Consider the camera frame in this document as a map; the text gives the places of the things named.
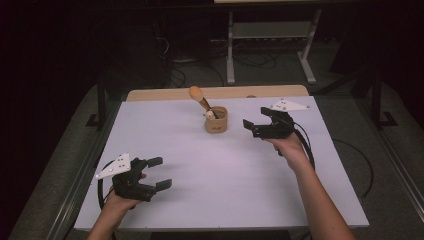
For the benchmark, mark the person's left hand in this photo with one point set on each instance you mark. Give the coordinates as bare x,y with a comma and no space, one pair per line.
120,202

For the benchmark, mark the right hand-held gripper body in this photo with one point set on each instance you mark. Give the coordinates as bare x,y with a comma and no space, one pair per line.
278,128

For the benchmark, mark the tan bear pen holder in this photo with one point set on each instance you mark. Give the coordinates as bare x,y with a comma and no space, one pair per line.
216,125

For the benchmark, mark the person's right hand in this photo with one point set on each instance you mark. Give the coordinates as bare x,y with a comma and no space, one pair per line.
290,150

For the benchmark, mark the black stand leg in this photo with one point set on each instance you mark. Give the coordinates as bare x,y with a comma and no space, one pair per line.
100,106
378,103

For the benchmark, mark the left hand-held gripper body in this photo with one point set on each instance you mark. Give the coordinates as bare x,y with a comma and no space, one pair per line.
133,185

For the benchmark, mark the grey metal shelf stand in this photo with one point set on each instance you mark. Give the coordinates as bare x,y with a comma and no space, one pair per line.
270,30

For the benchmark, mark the wooden spoon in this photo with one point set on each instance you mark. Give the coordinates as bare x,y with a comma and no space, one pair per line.
196,94

